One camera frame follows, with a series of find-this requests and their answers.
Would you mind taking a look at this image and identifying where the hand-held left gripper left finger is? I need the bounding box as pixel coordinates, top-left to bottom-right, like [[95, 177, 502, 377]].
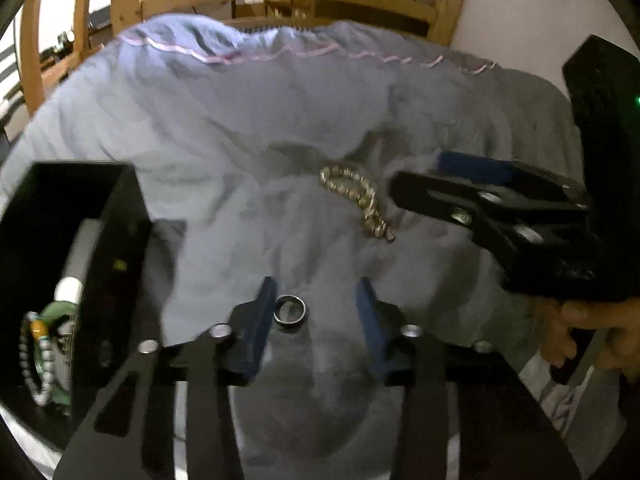
[[52, 276, 278, 480]]

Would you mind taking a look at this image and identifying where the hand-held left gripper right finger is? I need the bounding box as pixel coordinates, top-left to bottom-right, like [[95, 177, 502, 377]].
[[354, 277, 583, 480]]

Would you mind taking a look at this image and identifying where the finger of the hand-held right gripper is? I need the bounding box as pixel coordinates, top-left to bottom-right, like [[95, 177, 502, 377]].
[[389, 171, 593, 252], [437, 150, 587, 202]]

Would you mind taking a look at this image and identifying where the dark metal ring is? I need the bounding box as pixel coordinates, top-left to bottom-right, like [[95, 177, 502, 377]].
[[272, 295, 310, 332]]

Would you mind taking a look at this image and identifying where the metal chain bracelet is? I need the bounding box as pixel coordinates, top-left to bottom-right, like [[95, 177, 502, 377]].
[[320, 165, 397, 243]]

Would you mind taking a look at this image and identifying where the green jade bangle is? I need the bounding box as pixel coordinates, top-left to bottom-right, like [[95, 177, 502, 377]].
[[22, 300, 83, 408]]

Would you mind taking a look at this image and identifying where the white bead bracelet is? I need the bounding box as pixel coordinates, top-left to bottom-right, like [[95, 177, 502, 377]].
[[19, 311, 53, 406]]

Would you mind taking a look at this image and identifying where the black jewelry box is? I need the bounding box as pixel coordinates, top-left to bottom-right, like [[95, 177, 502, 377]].
[[0, 160, 168, 441]]

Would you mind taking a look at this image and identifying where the person's right hand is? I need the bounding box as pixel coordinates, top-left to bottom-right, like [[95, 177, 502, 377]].
[[537, 295, 640, 376]]

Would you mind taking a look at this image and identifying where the white round disc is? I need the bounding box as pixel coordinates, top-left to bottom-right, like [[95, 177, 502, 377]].
[[55, 277, 84, 306]]

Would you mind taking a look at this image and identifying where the grey-blue quilt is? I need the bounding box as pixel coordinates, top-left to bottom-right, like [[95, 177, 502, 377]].
[[0, 14, 601, 461]]

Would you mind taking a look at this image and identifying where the wooden ladder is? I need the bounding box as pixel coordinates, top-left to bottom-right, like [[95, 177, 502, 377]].
[[20, 0, 97, 111]]

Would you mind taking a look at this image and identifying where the wooden bed frame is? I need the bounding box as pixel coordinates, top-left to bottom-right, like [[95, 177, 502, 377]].
[[111, 0, 473, 43]]

